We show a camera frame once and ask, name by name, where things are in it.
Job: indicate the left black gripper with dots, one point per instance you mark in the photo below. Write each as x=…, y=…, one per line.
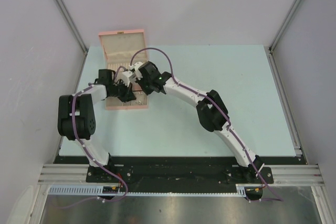
x=128, y=95

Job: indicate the pink jewelry box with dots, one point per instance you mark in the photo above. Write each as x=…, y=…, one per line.
x=118, y=48

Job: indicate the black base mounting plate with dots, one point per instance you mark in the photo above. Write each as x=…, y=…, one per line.
x=180, y=175

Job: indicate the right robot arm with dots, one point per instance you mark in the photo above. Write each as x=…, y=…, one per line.
x=211, y=111

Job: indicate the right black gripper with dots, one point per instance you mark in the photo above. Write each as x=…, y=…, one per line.
x=147, y=92

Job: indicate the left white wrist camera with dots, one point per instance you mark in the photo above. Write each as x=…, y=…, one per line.
x=127, y=77

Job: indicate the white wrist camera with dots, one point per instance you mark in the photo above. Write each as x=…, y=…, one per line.
x=135, y=69
x=127, y=77

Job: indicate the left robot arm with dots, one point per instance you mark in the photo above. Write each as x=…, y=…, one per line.
x=76, y=116

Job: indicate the pink jewelry box drawer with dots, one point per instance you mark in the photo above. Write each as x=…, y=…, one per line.
x=141, y=102

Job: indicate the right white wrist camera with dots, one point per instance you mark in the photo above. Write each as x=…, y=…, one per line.
x=135, y=69

